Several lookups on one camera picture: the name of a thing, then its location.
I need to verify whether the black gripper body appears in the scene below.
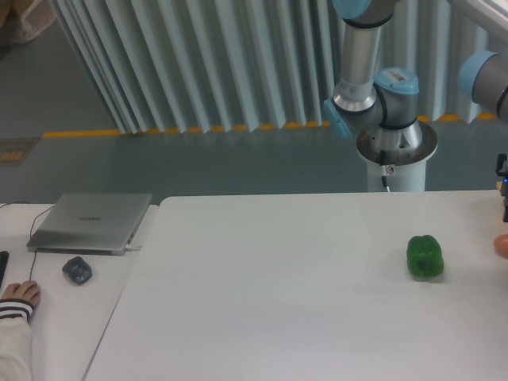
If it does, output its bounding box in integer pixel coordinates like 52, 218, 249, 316
495, 153, 507, 223

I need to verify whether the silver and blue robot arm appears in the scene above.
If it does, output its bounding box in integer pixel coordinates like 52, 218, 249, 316
323, 1, 507, 193

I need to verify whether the white sleeved forearm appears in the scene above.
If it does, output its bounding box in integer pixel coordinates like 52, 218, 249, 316
1, 298, 33, 380

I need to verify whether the green bell pepper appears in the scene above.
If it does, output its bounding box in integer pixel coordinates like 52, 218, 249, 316
406, 235, 445, 278

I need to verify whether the person's hand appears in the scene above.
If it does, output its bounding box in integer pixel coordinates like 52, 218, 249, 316
1, 280, 40, 308

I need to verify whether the orange round fruit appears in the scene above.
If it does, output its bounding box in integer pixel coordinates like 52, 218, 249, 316
493, 234, 508, 259

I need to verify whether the pleated white curtain partition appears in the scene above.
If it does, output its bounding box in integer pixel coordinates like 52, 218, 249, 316
52, 1, 507, 133

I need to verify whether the silver closed laptop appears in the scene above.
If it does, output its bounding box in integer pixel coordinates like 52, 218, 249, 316
27, 193, 152, 255

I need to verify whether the dark grey earbuds case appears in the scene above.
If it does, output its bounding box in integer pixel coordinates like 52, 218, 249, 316
62, 256, 93, 286

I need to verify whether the black keyboard edge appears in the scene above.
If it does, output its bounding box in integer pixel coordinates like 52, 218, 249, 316
0, 251, 10, 287

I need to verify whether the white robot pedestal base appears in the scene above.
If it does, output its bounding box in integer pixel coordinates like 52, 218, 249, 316
364, 160, 427, 192

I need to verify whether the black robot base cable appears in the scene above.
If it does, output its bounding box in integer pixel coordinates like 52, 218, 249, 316
379, 148, 392, 194

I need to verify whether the black mouse cable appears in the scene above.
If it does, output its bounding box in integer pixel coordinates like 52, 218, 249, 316
0, 202, 60, 282

